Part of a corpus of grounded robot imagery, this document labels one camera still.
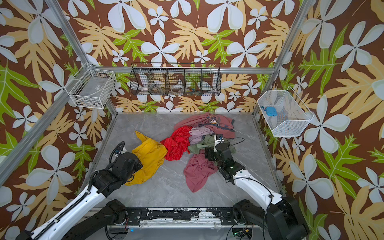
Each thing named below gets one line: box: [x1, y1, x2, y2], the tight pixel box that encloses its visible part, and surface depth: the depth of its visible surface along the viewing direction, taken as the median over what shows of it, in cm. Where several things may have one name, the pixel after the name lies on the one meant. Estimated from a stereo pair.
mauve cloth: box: [189, 126, 214, 145], surface depth 102 cm
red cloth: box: [160, 125, 192, 161], surface depth 95 cm
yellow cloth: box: [125, 131, 168, 186], surface depth 87 cm
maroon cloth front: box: [183, 150, 218, 193], surface depth 88 cm
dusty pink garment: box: [174, 112, 236, 139], surface depth 110 cm
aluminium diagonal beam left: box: [0, 65, 91, 186], surface depth 65 cm
